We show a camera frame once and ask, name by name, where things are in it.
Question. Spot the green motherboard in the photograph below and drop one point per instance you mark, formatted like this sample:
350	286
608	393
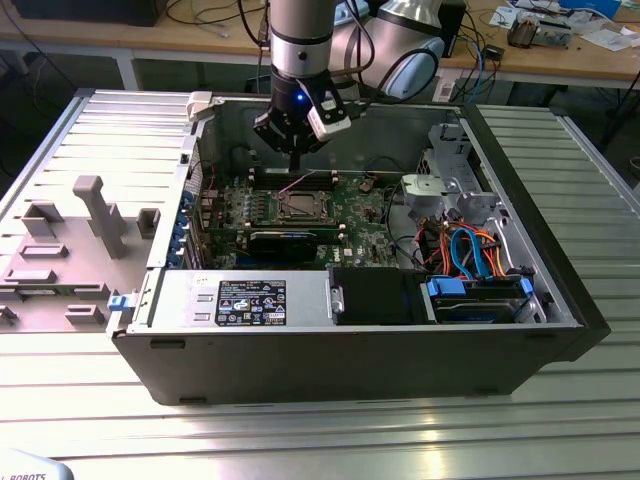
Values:
360	225

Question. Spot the CPU socket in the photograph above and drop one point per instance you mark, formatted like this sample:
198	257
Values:
280	217

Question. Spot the wooden desk white frame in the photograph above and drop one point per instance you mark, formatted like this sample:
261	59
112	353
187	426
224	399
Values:
200	35
550	62

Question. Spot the black computer box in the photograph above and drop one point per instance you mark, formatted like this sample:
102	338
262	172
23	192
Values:
85	11

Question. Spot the silver power supply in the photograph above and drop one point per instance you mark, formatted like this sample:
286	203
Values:
180	300

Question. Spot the silver metal latch plate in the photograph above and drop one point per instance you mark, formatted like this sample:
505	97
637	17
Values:
336	300

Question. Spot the grey metal device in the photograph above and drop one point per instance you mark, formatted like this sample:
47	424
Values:
555	35

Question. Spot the grey parts rack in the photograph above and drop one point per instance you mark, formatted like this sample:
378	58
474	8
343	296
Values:
105	225

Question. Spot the dark cooler block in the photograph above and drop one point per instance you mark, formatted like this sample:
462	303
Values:
522	34

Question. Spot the white plastic case latch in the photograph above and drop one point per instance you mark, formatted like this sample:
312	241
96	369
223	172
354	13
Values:
199	105

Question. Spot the small black adapter box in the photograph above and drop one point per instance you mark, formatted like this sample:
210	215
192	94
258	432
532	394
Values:
495	51

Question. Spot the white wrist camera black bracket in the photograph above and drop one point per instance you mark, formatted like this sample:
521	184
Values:
327	125

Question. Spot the silver perforated drive cage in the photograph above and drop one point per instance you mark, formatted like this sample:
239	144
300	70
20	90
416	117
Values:
442	135

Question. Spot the white printed card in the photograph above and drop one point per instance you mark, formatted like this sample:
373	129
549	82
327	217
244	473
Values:
501	16

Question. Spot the blue slot retainer tab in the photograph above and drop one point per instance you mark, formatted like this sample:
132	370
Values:
187	199
181	222
175	248

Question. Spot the black PC case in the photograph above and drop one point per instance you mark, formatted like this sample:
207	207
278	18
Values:
300	365

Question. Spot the blue plastic clip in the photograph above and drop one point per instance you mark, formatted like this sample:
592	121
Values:
117	303

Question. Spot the thin metal locking lever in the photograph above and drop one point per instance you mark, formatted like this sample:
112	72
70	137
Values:
297	182

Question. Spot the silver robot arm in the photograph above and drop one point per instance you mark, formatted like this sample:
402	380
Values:
300	45

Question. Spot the black graphics card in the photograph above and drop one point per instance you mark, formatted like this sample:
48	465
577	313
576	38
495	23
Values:
282	246

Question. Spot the white paper sheets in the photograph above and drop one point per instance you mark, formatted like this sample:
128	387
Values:
607	40

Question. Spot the coin cell battery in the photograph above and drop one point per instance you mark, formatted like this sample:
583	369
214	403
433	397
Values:
368	184

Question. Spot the white printed tag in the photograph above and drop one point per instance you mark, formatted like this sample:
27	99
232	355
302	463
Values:
445	90

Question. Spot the blue cardboard box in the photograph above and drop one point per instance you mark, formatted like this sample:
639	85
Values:
590	6

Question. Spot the hard disk blue carrier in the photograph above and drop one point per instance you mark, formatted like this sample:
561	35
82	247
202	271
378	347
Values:
475	312

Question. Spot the silver metal bracket box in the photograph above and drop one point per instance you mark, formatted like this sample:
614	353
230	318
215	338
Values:
422	195

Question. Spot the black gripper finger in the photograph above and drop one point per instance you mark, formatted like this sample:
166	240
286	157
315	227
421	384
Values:
275	135
312	145

